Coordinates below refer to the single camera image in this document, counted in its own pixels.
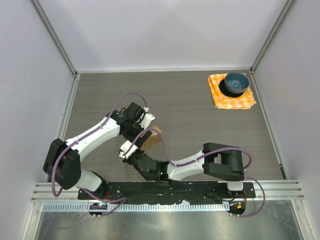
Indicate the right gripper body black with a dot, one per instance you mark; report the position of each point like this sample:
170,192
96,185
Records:
134,161

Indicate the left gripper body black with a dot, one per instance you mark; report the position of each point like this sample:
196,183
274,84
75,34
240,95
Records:
136,129

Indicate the brown cardboard express box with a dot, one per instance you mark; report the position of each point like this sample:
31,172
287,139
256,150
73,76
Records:
152,139

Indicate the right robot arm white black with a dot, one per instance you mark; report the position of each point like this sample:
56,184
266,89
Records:
216,160

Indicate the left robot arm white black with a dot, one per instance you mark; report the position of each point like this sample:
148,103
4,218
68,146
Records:
63,161

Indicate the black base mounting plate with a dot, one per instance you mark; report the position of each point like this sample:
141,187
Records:
184,190

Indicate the blue ceramic bowl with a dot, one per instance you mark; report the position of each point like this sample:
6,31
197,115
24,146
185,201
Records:
236,83

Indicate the orange checkered cloth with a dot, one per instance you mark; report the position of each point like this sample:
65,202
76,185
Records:
221,101

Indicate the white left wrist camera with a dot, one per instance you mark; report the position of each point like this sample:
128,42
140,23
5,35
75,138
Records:
146,118

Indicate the white slotted cable duct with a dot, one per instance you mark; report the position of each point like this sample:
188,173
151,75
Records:
97,207

